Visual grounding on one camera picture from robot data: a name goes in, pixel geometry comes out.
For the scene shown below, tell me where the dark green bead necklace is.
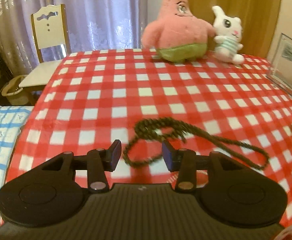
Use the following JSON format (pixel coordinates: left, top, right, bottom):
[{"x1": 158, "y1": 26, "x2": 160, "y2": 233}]
[{"x1": 122, "y1": 116, "x2": 271, "y2": 171}]

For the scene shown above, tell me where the golden brown curtain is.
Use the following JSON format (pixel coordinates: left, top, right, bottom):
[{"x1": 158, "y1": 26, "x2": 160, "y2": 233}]
[{"x1": 188, "y1": 0, "x2": 281, "y2": 58}]

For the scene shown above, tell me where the beige waste bin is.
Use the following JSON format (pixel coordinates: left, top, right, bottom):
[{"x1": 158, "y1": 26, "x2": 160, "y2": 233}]
[{"x1": 1, "y1": 75, "x2": 30, "y2": 106}]

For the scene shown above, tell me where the white bunny plush toy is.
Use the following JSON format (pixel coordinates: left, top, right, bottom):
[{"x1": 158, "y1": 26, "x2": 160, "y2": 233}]
[{"x1": 212, "y1": 5, "x2": 244, "y2": 64}]

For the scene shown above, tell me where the white wooden chair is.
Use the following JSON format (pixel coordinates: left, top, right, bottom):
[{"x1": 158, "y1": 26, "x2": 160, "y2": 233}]
[{"x1": 19, "y1": 4, "x2": 71, "y2": 93}]

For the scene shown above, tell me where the red white checkered tablecloth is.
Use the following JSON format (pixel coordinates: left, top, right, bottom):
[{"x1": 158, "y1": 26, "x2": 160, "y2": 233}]
[{"x1": 6, "y1": 49, "x2": 292, "y2": 226}]

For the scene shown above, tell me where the lilac sheer curtain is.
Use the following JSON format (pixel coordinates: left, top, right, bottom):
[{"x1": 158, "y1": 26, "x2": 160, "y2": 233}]
[{"x1": 0, "y1": 0, "x2": 147, "y2": 75}]

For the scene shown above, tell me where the pink starfish plush toy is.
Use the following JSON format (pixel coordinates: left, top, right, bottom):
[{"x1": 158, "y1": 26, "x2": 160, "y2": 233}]
[{"x1": 141, "y1": 0, "x2": 215, "y2": 63}]

